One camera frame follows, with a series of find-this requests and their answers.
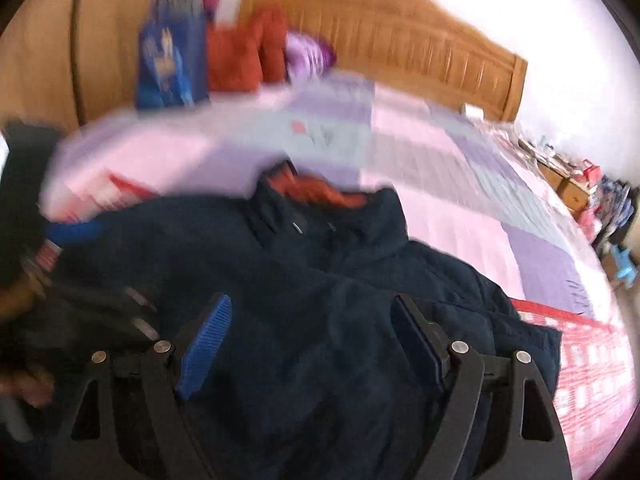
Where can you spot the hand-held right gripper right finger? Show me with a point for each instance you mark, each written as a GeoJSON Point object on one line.
{"type": "Point", "coordinates": [420, 345]}

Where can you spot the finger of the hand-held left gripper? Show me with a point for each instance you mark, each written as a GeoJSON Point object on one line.
{"type": "Point", "coordinates": [100, 315]}
{"type": "Point", "coordinates": [75, 233]}

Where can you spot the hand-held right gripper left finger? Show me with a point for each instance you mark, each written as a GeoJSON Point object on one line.
{"type": "Point", "coordinates": [205, 345]}

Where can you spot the dark navy padded jacket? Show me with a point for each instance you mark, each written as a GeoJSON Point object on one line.
{"type": "Point", "coordinates": [320, 285]}

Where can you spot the pile of clothes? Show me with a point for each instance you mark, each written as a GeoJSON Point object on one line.
{"type": "Point", "coordinates": [612, 205]}

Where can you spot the person's left hand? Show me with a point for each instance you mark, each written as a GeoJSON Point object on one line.
{"type": "Point", "coordinates": [30, 385]}

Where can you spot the wooden wardrobe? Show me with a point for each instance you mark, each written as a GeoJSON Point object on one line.
{"type": "Point", "coordinates": [100, 35]}

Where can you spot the red checked mat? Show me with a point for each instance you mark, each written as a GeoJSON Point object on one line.
{"type": "Point", "coordinates": [595, 375]}

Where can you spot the patchwork quilt bed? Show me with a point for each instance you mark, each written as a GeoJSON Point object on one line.
{"type": "Point", "coordinates": [425, 160]}

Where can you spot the blue gift bag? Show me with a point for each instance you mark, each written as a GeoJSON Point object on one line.
{"type": "Point", "coordinates": [170, 60]}

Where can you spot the pink plush bag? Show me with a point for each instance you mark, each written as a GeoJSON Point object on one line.
{"type": "Point", "coordinates": [589, 217]}

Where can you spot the wooden nightstand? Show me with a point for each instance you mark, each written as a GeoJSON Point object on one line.
{"type": "Point", "coordinates": [567, 190]}

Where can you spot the light blue plastic bag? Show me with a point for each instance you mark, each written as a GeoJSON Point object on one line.
{"type": "Point", "coordinates": [625, 266]}

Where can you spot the clutter of small items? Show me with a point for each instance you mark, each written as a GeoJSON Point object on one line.
{"type": "Point", "coordinates": [530, 147]}

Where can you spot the orange puffer jacket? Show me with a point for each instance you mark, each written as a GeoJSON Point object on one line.
{"type": "Point", "coordinates": [235, 60]}

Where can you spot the small white box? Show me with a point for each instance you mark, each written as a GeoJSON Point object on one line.
{"type": "Point", "coordinates": [472, 110]}

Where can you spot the red box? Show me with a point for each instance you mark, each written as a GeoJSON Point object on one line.
{"type": "Point", "coordinates": [590, 174]}

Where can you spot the purple patterned pillow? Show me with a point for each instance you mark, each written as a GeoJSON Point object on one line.
{"type": "Point", "coordinates": [307, 55]}

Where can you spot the wooden headboard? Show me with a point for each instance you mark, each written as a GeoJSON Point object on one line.
{"type": "Point", "coordinates": [400, 35]}

